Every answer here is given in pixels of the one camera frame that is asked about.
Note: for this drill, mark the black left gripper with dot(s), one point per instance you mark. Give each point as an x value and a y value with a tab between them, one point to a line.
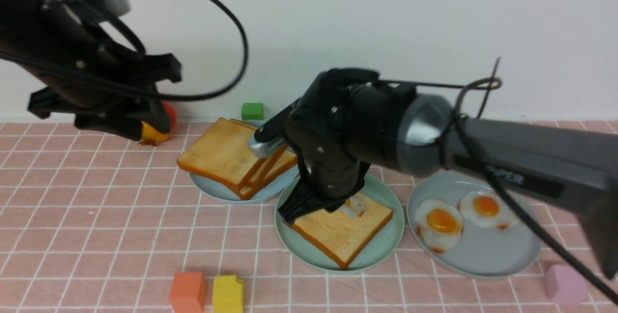
73	63

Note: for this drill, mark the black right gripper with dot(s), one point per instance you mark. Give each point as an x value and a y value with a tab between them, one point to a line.
330	175

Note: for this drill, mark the fried egg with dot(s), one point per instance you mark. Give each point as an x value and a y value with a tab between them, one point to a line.
354	206
484	209
438	225

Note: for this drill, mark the toast slice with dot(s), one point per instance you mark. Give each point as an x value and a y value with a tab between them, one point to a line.
246	193
273	167
342	238
222	154

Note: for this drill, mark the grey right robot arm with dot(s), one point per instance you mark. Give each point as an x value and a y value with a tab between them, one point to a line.
349	119

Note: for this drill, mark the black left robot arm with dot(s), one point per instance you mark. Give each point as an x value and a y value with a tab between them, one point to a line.
19	18

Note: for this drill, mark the red yellow pomegranate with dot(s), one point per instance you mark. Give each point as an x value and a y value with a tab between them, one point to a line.
155	133

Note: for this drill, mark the light blue bread plate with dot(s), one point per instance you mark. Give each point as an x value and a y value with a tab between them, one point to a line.
224	194

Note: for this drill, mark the mint green centre plate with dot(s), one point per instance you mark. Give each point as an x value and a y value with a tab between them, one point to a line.
377	250

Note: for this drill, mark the green foam cube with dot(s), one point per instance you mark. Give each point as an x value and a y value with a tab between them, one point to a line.
252	111

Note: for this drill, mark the yellow foam block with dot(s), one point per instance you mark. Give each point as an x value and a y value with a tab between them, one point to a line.
228	294

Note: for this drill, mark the pink checkered tablecloth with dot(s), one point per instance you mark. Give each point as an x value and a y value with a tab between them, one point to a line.
92	223

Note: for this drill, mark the orange foam block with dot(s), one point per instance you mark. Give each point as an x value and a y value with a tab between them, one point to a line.
188	292

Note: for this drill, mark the pink foam block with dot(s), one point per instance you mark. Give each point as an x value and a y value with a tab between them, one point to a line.
565	286

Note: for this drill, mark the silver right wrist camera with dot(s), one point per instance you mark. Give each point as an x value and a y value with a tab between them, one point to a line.
264	147

